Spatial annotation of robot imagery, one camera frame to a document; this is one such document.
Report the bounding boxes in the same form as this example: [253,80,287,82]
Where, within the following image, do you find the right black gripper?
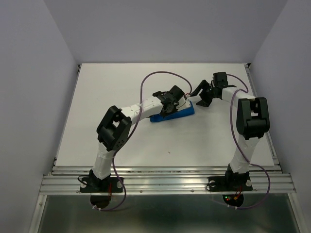
[190,79,216,107]

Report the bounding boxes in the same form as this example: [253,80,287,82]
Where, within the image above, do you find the blue cloth napkin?
[149,102,195,123]

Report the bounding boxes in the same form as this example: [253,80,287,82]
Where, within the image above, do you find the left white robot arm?
[89,85,185,192]

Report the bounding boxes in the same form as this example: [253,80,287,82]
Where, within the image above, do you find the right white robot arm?
[190,72,270,192]

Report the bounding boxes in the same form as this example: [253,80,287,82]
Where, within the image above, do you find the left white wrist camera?
[176,98,191,111]

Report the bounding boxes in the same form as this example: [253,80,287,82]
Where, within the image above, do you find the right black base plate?
[206,176,253,193]

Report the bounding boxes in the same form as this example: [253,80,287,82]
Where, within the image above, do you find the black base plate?
[77,177,124,193]
[206,176,253,193]

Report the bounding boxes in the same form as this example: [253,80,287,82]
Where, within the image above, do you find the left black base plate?
[77,177,124,193]

